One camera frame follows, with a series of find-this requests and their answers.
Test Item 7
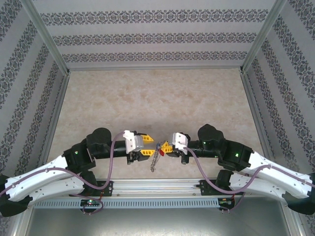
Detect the metal keyring with chain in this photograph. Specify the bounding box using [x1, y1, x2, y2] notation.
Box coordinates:
[149, 141, 164, 173]

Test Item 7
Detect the small circuit board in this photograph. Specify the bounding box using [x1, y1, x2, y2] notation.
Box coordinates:
[80, 199, 103, 207]
[218, 197, 235, 206]

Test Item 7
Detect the grey metal shelf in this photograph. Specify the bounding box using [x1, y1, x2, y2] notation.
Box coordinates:
[24, 208, 302, 236]

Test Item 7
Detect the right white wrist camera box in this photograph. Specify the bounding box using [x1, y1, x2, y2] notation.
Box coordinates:
[171, 132, 189, 151]

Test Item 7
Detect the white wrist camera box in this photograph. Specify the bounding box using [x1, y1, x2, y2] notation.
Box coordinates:
[122, 129, 145, 153]
[171, 132, 189, 151]

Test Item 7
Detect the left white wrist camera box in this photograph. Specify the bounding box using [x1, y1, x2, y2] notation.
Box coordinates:
[122, 129, 145, 153]

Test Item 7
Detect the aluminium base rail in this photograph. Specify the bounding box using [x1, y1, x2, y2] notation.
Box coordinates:
[112, 179, 201, 197]

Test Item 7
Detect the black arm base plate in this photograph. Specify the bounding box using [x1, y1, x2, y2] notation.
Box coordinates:
[96, 180, 115, 197]
[199, 178, 246, 198]

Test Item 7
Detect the slotted grey cable duct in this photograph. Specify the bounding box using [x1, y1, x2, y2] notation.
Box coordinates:
[31, 198, 235, 210]

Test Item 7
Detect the aluminium frame post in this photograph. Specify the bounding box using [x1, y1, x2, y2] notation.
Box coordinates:
[277, 196, 307, 236]
[11, 207, 34, 236]
[239, 0, 289, 74]
[23, 0, 71, 75]

